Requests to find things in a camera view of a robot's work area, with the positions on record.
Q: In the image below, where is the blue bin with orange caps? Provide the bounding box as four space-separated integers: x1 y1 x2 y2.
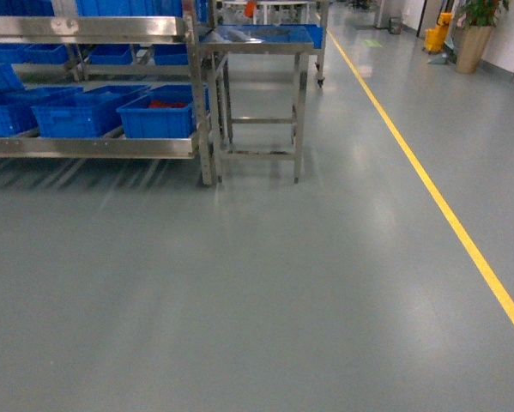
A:
117 83 197 139

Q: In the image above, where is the small steel side table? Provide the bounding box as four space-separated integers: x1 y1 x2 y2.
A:
203 25 314 183

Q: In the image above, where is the empty blue plastic bin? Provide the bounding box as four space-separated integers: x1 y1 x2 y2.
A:
31 85 150 138

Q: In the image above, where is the stainless steel flow rack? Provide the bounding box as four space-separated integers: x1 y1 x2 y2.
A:
0 1 215 186

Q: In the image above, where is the yellow mop bucket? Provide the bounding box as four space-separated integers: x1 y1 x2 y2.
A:
423 12 452 54

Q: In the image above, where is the blue plastic bin left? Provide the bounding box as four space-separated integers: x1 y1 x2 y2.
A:
0 86 83 137

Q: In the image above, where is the potted plant beige planter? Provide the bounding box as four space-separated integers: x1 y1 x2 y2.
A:
454 0 511 75

